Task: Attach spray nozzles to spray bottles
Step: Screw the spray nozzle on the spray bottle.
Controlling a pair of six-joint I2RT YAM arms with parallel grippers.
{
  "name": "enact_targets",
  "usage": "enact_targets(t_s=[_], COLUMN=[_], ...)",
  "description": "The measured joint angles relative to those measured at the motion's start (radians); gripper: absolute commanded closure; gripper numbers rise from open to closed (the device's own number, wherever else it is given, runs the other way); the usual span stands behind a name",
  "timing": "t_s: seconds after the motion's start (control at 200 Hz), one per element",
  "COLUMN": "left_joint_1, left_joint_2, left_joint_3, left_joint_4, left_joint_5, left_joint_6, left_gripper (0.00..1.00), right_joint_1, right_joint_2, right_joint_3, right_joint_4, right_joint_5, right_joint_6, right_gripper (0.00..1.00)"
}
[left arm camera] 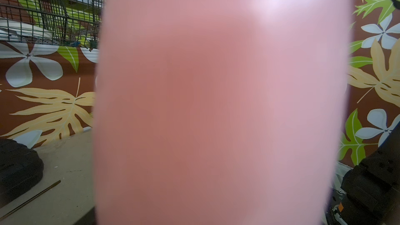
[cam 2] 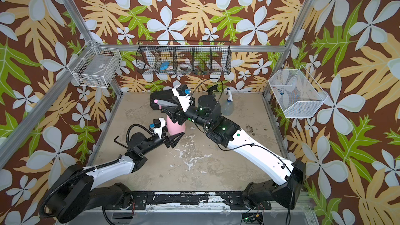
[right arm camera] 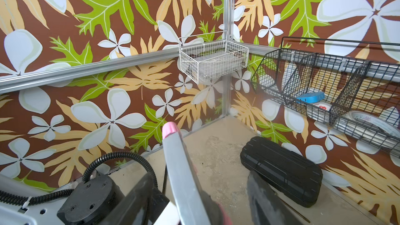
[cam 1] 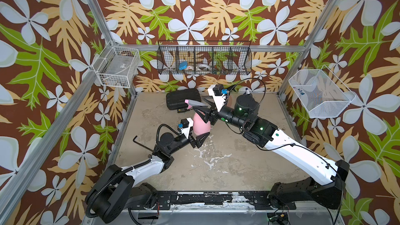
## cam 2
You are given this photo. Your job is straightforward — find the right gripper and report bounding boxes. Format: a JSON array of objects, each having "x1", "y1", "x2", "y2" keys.
[{"x1": 164, "y1": 96, "x2": 216, "y2": 133}]

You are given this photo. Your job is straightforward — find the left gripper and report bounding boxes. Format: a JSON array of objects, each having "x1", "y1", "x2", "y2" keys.
[{"x1": 141, "y1": 120, "x2": 182, "y2": 156}]

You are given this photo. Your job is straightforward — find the pink spray bottle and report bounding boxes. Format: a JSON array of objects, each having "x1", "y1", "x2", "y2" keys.
[{"x1": 166, "y1": 116, "x2": 186, "y2": 135}]

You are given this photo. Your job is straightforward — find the black spray nozzle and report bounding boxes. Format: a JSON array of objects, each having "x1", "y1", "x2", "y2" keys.
[{"x1": 206, "y1": 84, "x2": 218, "y2": 95}]

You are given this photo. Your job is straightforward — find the clear blue spray bottle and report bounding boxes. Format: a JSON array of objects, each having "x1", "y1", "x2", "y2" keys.
[{"x1": 221, "y1": 100, "x2": 234, "y2": 116}]

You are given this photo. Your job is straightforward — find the blue white spray nozzle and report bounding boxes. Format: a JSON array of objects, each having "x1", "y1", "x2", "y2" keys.
[{"x1": 227, "y1": 88, "x2": 233, "y2": 103}]

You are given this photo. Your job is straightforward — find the pink grey spray nozzle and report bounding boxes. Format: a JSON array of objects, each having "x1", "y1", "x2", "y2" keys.
[{"x1": 154, "y1": 100, "x2": 178, "y2": 109}]

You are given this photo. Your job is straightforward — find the orange translucent spray bottle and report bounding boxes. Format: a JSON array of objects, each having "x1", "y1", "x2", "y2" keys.
[{"x1": 212, "y1": 94, "x2": 221, "y2": 105}]

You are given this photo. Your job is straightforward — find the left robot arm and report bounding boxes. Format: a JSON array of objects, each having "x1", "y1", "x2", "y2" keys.
[{"x1": 39, "y1": 118, "x2": 184, "y2": 223}]

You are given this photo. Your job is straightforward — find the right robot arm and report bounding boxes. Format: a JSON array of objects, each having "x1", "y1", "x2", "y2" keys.
[{"x1": 152, "y1": 89, "x2": 306, "y2": 210}]

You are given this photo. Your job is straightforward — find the black plastic case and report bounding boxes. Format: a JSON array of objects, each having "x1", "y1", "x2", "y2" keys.
[{"x1": 150, "y1": 89, "x2": 172, "y2": 110}]

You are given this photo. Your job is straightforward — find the white tape roll in basket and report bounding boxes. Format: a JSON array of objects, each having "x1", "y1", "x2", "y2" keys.
[{"x1": 177, "y1": 64, "x2": 192, "y2": 71}]

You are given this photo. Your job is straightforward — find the blue round item in basket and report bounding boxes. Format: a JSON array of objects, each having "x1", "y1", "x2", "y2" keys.
[{"x1": 160, "y1": 61, "x2": 169, "y2": 70}]

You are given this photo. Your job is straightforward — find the black hex key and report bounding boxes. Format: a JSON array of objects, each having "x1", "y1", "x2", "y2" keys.
[{"x1": 114, "y1": 136, "x2": 129, "y2": 150}]

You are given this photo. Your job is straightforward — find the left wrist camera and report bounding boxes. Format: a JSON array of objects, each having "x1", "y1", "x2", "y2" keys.
[{"x1": 149, "y1": 119, "x2": 162, "y2": 133}]

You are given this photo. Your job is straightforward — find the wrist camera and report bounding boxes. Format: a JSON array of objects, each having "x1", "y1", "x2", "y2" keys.
[
  {"x1": 172, "y1": 84, "x2": 195, "y2": 112},
  {"x1": 149, "y1": 119, "x2": 162, "y2": 133}
]

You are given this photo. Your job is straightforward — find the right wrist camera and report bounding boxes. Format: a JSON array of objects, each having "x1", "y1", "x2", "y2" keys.
[{"x1": 172, "y1": 84, "x2": 195, "y2": 112}]

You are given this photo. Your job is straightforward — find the black wire wall basket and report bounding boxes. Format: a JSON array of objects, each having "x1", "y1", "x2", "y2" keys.
[{"x1": 134, "y1": 41, "x2": 232, "y2": 76}]

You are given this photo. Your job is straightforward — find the white wire basket left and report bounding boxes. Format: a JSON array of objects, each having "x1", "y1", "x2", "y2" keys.
[{"x1": 68, "y1": 45, "x2": 121, "y2": 88}]

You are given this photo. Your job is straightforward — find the white wire basket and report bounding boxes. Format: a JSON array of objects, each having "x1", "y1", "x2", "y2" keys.
[
  {"x1": 68, "y1": 45, "x2": 121, "y2": 88},
  {"x1": 268, "y1": 66, "x2": 328, "y2": 119}
]

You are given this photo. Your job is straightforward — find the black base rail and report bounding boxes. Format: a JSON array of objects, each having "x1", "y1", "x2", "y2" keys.
[{"x1": 130, "y1": 191, "x2": 271, "y2": 210}]

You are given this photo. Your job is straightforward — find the white wire basket right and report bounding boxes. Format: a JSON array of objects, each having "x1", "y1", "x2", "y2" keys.
[{"x1": 268, "y1": 66, "x2": 328, "y2": 119}]

